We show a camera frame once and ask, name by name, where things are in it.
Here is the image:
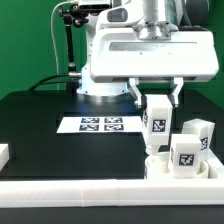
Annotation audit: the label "white cable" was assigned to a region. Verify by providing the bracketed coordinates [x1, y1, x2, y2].
[50, 0, 78, 91]

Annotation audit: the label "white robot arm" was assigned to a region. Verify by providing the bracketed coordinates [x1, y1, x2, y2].
[77, 0, 219, 108]

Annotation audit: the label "camera on mount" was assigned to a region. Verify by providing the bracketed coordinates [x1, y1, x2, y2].
[78, 0, 112, 12]

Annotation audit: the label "white round stool seat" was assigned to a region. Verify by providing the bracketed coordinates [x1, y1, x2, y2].
[145, 152, 209, 179]

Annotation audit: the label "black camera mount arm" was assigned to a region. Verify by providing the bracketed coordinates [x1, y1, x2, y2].
[58, 3, 90, 79]

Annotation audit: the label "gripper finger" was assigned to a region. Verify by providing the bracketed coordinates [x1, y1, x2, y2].
[128, 78, 147, 110]
[168, 77, 184, 108]

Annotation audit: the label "black cables on table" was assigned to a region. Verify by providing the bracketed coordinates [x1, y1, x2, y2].
[27, 73, 81, 92]

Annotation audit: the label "white U-shaped wall fence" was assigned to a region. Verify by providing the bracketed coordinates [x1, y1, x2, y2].
[0, 152, 224, 208]

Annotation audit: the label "white marker sheet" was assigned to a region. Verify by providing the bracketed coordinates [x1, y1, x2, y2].
[57, 116, 142, 134]

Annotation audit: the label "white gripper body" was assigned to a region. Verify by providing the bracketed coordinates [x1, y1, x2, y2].
[90, 28, 219, 83]

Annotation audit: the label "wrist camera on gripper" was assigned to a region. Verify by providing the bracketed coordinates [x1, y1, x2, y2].
[97, 4, 143, 29]

